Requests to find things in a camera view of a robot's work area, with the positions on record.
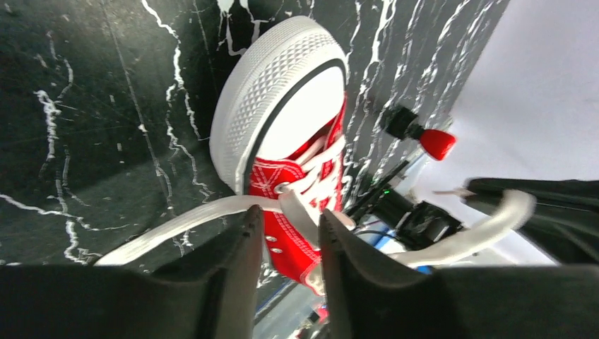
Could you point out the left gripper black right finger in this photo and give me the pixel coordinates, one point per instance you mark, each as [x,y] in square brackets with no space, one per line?
[369,295]

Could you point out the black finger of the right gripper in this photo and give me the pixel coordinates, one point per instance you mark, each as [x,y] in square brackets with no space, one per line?
[565,220]

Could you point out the red canvas sneaker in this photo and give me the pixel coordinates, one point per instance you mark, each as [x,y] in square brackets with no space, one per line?
[286,94]

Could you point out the white shoelace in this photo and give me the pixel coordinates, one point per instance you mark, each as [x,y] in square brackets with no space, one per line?
[513,212]

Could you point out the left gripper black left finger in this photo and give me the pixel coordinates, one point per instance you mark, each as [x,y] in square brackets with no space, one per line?
[209,293]

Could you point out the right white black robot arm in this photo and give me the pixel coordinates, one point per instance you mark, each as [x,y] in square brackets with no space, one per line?
[417,225]

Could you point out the small red capped bottle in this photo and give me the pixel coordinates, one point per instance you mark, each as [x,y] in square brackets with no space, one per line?
[403,124]

